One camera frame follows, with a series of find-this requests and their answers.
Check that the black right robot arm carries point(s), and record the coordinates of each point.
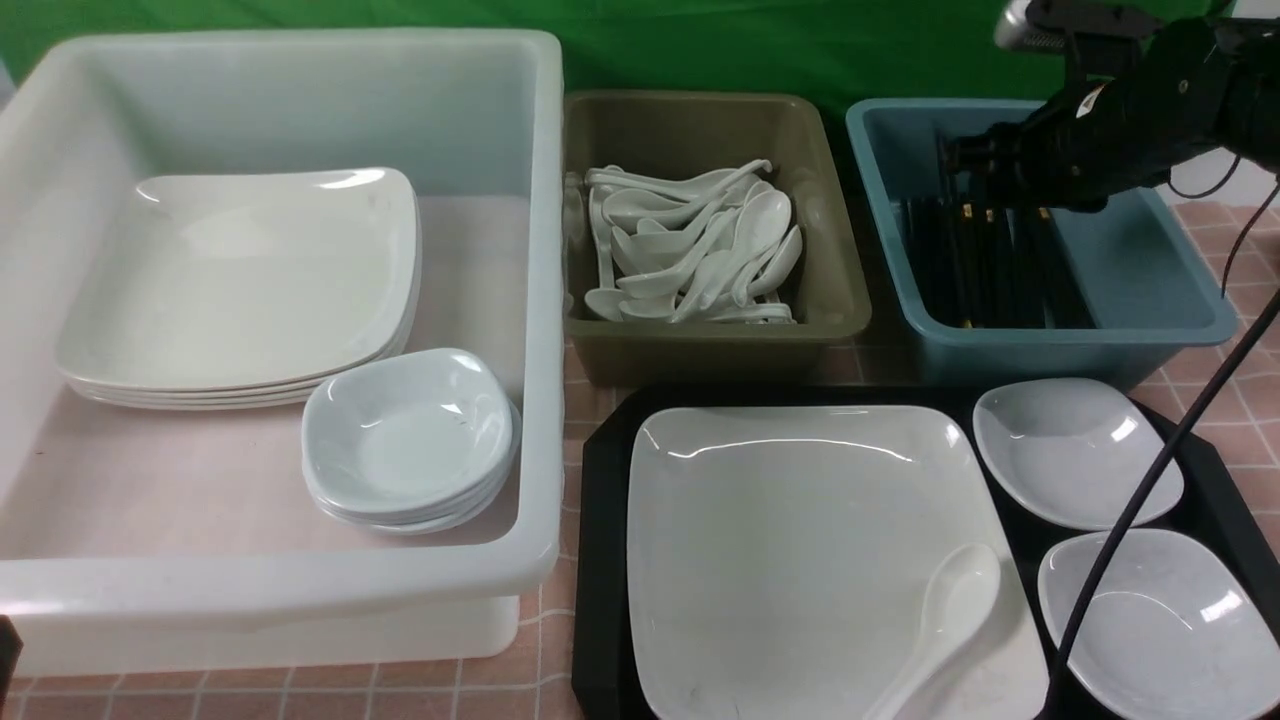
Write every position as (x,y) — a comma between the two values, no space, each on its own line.
(1251,90)

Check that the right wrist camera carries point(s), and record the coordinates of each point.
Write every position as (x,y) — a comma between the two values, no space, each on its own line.
(1044,27)

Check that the large white plastic tub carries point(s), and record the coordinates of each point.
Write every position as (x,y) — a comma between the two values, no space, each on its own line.
(138,542)

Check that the white ceramic soup spoon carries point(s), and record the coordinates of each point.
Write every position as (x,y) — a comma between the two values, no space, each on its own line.
(958,599)

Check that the olive plastic bin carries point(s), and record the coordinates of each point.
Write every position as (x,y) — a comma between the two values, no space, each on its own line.
(677,135)

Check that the green backdrop cloth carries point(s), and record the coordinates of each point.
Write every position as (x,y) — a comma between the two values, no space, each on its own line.
(832,53)

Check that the black plastic serving tray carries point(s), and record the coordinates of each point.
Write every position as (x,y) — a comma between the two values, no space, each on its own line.
(604,675)

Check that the bundle of black chopsticks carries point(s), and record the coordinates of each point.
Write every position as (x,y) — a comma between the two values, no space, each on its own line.
(979,267)

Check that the pile of white soup spoons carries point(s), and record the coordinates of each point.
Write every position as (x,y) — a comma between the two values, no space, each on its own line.
(712,248)

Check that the stack of small white bowls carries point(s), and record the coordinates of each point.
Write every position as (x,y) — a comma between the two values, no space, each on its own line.
(411,445)

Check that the stack of white square plates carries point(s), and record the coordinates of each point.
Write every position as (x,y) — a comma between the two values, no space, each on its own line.
(211,286)

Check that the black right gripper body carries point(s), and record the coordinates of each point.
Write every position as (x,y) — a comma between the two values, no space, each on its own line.
(1128,112)

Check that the small white bowl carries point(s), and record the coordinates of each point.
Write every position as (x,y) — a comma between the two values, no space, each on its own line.
(1070,450)
(1175,630)

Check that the large white square plate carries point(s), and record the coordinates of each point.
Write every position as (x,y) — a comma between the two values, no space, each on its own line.
(777,559)

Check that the teal plastic bin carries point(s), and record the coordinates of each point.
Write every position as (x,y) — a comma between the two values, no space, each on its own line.
(1142,277)

